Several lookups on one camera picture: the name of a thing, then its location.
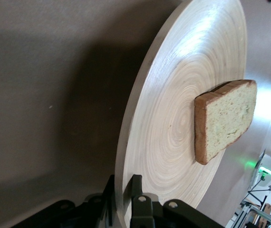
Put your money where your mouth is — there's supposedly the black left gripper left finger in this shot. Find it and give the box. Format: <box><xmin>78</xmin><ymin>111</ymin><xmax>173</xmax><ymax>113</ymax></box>
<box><xmin>76</xmin><ymin>174</ymin><xmax>116</xmax><ymax>228</ymax></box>

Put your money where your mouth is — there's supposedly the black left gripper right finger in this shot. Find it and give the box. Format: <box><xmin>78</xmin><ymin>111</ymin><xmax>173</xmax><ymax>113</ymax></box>
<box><xmin>130</xmin><ymin>175</ymin><xmax>160</xmax><ymax>228</ymax></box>

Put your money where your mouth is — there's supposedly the round wooden plate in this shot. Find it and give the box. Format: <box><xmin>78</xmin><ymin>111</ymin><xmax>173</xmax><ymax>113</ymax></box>
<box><xmin>115</xmin><ymin>0</ymin><xmax>249</xmax><ymax>228</ymax></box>

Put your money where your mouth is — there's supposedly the bread slice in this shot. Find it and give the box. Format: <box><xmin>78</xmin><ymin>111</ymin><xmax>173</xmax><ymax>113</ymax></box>
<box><xmin>194</xmin><ymin>79</ymin><xmax>258</xmax><ymax>166</ymax></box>

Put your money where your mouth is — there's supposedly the aluminium profile rack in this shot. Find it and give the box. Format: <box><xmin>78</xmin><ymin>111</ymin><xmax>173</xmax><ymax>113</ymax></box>
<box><xmin>240</xmin><ymin>197</ymin><xmax>271</xmax><ymax>228</ymax></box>

